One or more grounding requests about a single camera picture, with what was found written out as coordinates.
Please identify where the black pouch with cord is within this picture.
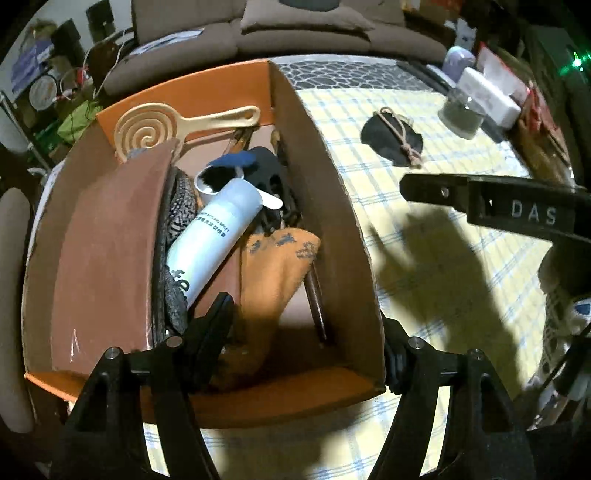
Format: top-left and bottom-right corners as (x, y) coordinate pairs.
(360, 107), (424, 168)

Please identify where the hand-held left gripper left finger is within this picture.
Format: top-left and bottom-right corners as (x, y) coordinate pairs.
(48, 292), (235, 480)

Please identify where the grey patterned fabric item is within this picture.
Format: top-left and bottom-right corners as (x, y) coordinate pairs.
(154, 168), (198, 341)

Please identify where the green plastic bag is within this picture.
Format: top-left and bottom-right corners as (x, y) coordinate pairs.
(57, 100), (101, 140)

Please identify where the white tissue box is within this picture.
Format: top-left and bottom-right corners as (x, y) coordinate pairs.
(456, 66), (522, 131)

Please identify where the black plastic clip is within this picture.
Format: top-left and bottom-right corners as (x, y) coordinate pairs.
(249, 147), (298, 232)

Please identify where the red packet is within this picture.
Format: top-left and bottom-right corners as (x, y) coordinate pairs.
(475, 41), (533, 103)

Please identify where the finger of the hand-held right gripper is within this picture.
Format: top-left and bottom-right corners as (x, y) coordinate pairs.
(399, 173), (472, 219)

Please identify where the pale purple container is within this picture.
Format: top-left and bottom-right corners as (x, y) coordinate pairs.
(442, 45), (476, 85)

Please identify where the beige padded cushion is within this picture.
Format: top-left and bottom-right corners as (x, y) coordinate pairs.
(0, 187), (37, 433)

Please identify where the orange cardboard box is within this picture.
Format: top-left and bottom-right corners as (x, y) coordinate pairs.
(22, 59), (387, 428)

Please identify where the white paper sheet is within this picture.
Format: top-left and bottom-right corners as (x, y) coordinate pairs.
(129, 28), (205, 55)

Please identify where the cream spiral skimmer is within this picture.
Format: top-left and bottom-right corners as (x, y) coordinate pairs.
(113, 103), (262, 163)

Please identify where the light blue spray can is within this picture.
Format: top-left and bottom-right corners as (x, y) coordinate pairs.
(165, 178), (265, 308)

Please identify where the brown sofa cushion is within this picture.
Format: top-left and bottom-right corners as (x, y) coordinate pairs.
(240, 0), (376, 43)

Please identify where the yellow plaid tablecloth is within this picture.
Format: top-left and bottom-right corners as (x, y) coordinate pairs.
(143, 85), (557, 480)

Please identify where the brown sofa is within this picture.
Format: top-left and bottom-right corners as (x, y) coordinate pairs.
(105, 0), (446, 95)

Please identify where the brown stick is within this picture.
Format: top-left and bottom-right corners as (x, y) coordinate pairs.
(304, 267), (329, 346)

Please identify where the grey patterned desktop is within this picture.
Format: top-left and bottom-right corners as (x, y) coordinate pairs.
(276, 56), (445, 94)

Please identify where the orange printed cloth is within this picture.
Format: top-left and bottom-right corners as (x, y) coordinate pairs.
(210, 228), (322, 389)

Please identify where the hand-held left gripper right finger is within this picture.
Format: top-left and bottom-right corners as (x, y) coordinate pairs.
(367, 318), (536, 480)

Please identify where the blue rounded item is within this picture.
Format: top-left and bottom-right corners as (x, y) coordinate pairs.
(210, 151), (257, 169)

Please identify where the round glass jar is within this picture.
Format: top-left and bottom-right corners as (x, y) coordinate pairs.
(438, 87), (486, 140)

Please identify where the white cable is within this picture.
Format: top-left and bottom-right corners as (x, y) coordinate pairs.
(82, 27), (136, 99)

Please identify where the purple cardboard box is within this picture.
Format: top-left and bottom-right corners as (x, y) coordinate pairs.
(11, 39), (52, 89)

